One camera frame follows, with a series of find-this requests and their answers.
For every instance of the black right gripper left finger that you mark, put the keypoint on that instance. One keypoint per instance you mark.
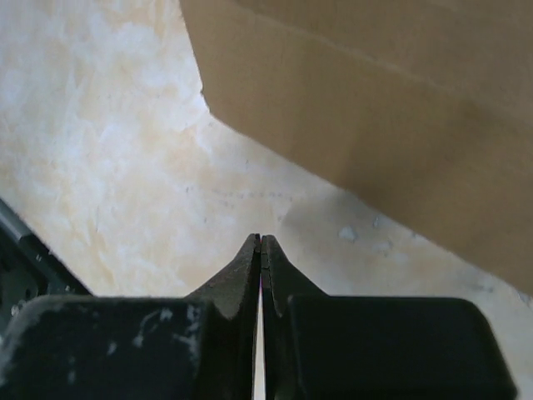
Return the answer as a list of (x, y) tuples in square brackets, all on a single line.
[(201, 346)]

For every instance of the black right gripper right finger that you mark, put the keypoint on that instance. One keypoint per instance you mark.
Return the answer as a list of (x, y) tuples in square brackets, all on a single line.
[(319, 346)]

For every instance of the brown cardboard box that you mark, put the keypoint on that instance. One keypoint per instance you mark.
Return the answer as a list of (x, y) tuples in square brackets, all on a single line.
[(421, 108)]

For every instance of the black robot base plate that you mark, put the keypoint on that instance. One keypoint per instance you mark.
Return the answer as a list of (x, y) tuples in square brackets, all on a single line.
[(29, 269)]

